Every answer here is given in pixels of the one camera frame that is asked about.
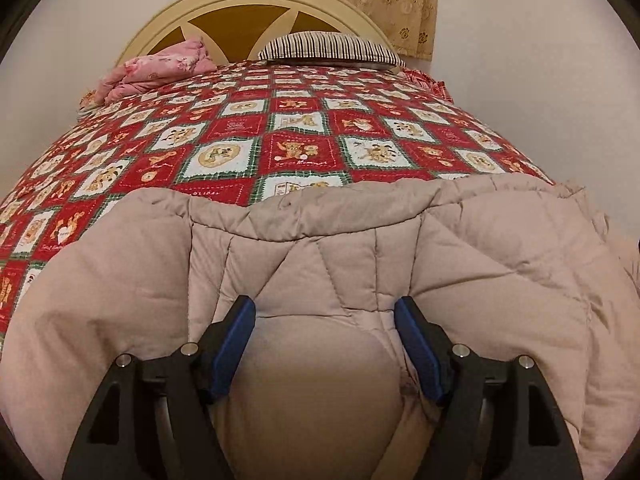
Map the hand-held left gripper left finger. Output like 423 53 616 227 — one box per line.
62 295 257 480

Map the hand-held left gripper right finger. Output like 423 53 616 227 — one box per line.
395 296 583 480

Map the beige puffer jacket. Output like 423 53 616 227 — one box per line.
0 175 640 480

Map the red printed bedspread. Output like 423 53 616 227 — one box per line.
0 60 556 341

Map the red ruffled cloth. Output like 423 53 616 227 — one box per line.
400 66 453 103

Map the pink folded blanket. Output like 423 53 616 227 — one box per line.
77 37 218 111

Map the striped pillow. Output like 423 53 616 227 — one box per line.
257 31 407 72

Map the cream wooden headboard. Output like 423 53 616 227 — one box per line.
115 0 401 68

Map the cream floral curtain panel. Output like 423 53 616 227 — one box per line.
320 0 437 62

